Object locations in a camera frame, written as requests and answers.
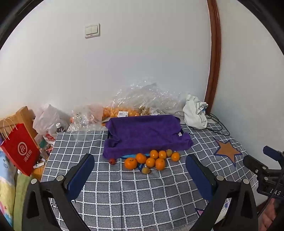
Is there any red paper bag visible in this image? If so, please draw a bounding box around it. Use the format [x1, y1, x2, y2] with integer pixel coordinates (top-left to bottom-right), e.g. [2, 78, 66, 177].
[0, 117, 42, 177]

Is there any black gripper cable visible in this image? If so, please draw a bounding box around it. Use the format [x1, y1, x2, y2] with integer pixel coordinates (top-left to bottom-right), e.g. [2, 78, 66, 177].
[257, 195, 278, 219]

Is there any wooden chair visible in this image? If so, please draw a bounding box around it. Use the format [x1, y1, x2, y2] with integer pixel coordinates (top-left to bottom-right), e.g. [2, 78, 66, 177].
[0, 106, 37, 139]

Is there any white crumpled cloth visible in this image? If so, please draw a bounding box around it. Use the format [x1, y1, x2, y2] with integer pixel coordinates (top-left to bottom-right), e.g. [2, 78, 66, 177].
[182, 94, 209, 130]

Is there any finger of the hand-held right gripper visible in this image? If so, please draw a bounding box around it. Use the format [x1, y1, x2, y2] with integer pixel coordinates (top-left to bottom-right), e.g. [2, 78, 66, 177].
[263, 145, 284, 161]
[243, 155, 270, 176]

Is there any white plastic bag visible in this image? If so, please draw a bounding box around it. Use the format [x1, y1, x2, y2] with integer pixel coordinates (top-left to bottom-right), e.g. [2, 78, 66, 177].
[33, 104, 70, 139]

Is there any green towel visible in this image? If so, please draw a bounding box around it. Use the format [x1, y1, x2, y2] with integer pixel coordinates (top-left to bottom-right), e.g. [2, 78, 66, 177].
[13, 172, 32, 229]

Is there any grey checked blanket with star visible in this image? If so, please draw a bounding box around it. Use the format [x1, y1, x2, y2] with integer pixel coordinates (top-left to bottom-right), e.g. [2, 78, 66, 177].
[41, 121, 259, 231]

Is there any white wall light switch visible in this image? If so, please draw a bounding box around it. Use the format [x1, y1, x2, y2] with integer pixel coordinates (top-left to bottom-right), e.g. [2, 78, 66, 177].
[84, 23, 101, 39]

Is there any large clear plastic bag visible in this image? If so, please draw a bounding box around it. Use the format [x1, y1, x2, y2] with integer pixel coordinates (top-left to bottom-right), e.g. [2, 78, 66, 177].
[103, 81, 185, 122]

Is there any colourful printed cloth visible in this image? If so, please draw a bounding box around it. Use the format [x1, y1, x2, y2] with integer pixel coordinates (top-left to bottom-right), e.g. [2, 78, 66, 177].
[0, 149, 17, 227]

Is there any small clear plastic bag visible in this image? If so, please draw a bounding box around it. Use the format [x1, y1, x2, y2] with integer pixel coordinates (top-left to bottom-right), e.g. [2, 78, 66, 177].
[70, 103, 110, 146]

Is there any purple towel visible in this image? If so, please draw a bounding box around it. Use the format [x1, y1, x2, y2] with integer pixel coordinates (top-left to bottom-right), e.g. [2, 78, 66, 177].
[103, 114, 194, 159]

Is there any red and white packet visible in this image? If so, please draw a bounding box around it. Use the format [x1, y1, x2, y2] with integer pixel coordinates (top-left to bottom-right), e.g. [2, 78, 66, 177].
[43, 131, 57, 143]

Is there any person's right hand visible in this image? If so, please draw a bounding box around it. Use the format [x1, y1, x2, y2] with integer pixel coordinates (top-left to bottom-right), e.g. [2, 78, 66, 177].
[258, 198, 281, 231]

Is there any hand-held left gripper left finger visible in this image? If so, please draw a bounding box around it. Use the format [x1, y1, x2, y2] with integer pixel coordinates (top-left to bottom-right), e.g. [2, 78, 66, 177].
[21, 153, 95, 231]

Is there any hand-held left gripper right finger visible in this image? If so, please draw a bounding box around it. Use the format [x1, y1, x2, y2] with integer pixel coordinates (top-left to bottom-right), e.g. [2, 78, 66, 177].
[185, 154, 259, 231]

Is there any brown wooden door frame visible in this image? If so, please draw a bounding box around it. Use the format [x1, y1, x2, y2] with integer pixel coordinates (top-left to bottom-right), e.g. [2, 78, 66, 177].
[204, 0, 222, 111]

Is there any pile of bagged oranges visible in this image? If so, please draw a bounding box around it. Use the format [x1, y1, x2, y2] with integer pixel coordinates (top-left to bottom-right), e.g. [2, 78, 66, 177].
[102, 106, 151, 118]

